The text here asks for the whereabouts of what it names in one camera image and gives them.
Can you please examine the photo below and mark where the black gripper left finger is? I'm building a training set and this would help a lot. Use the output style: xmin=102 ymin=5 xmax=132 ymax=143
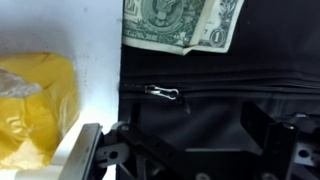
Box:
xmin=114 ymin=101 xmax=191 ymax=180

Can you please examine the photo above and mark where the black zip jersey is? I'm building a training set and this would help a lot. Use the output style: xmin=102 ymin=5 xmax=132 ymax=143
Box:
xmin=116 ymin=0 xmax=320 ymax=180

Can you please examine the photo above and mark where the white paper sheet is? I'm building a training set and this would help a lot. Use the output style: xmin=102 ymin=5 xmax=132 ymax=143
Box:
xmin=0 ymin=0 xmax=125 ymax=180

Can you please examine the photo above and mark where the silver zipper pull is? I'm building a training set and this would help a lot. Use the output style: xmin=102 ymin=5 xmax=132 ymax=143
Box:
xmin=144 ymin=83 xmax=185 ymax=105

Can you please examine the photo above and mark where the one dollar bill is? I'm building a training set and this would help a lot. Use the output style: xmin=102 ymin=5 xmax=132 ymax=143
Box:
xmin=121 ymin=0 xmax=246 ymax=56

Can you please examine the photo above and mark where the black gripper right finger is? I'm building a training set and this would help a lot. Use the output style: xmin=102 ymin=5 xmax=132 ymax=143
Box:
xmin=239 ymin=100 xmax=298 ymax=180

